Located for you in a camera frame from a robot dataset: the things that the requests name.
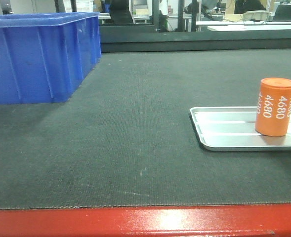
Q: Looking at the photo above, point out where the orange cylindrical capacitor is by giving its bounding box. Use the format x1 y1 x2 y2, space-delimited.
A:
255 78 291 137

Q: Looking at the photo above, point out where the dark green conveyor belt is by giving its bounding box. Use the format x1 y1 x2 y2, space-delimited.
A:
0 49 291 209

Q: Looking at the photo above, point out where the blue plastic crate on conveyor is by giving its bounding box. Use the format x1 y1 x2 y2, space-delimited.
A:
0 12 101 104

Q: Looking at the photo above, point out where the silver metal tray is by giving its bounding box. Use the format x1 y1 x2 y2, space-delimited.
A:
190 106 291 152

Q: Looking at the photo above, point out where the white desk background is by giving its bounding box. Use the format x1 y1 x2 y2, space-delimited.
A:
196 21 291 32

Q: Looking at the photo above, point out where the black laptop on desk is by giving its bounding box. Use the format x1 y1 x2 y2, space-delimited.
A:
272 5 291 22

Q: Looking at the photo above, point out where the red conveyor frame edge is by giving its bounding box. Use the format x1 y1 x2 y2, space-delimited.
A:
0 204 291 237

